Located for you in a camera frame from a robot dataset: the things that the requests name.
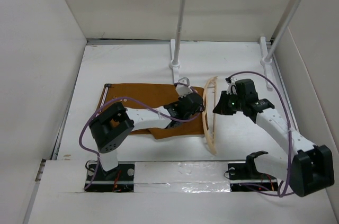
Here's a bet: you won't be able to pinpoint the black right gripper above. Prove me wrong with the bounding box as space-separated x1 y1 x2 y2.
212 91 245 115

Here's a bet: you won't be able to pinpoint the beige wooden clothes hanger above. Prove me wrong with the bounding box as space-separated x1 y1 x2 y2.
202 76 218 155

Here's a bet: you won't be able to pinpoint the brown trousers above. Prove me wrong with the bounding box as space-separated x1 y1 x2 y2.
98 83 204 140

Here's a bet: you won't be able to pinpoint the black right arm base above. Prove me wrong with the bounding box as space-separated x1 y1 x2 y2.
224 161 278 192

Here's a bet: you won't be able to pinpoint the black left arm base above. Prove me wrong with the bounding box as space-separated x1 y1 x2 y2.
84 160 135 193

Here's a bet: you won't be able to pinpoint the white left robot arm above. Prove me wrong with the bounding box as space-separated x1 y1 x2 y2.
89 92 204 180

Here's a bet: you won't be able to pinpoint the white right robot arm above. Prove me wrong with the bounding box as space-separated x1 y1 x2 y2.
213 77 335 197

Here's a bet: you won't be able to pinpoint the white metal clothes rack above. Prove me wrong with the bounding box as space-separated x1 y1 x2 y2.
168 0 313 92

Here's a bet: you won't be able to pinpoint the silver foil tape strip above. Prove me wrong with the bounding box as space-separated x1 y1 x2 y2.
133 161 231 193

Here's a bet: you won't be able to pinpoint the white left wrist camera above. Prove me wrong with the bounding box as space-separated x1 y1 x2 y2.
174 77 194 97

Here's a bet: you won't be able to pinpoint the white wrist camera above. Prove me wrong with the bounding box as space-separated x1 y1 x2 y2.
174 77 194 97
225 77 237 95

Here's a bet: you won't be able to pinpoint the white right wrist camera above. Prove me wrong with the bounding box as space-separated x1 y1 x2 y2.
225 77 237 95

